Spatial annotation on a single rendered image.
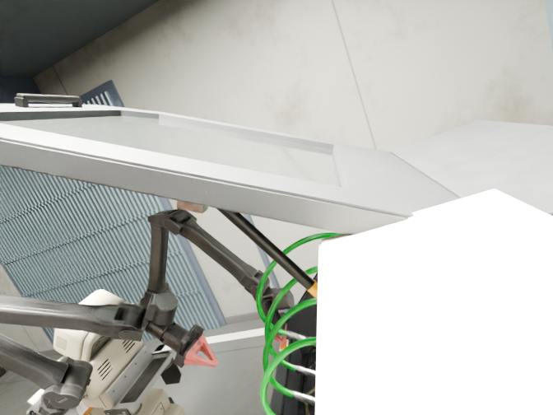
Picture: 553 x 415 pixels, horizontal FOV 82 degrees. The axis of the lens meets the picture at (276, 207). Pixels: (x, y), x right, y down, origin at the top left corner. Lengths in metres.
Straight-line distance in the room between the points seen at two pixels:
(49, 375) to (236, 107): 2.15
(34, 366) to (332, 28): 2.41
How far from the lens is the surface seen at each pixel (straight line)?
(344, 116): 2.56
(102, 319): 0.92
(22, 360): 1.13
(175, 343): 0.91
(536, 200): 0.54
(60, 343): 1.34
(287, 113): 2.61
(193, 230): 1.17
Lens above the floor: 1.71
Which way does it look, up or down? 14 degrees down
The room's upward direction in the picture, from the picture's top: 21 degrees counter-clockwise
